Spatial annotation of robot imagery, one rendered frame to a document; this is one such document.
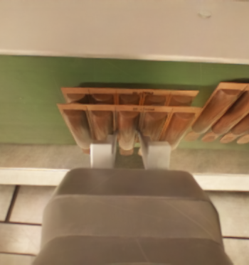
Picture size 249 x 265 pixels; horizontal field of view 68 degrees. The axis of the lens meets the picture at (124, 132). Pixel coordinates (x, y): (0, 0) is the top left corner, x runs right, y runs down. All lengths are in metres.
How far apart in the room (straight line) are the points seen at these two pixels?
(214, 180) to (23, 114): 0.24
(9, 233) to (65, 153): 0.16
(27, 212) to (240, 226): 0.35
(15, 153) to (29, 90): 0.13
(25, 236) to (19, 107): 0.22
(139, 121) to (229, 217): 0.27
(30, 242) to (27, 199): 0.06
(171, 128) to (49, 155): 0.17
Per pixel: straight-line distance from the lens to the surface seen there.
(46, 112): 0.20
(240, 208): 0.39
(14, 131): 0.26
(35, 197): 0.36
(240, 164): 0.30
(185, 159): 0.27
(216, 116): 0.18
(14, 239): 0.36
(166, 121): 0.15
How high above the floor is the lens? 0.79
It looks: 29 degrees down
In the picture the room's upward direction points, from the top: 176 degrees counter-clockwise
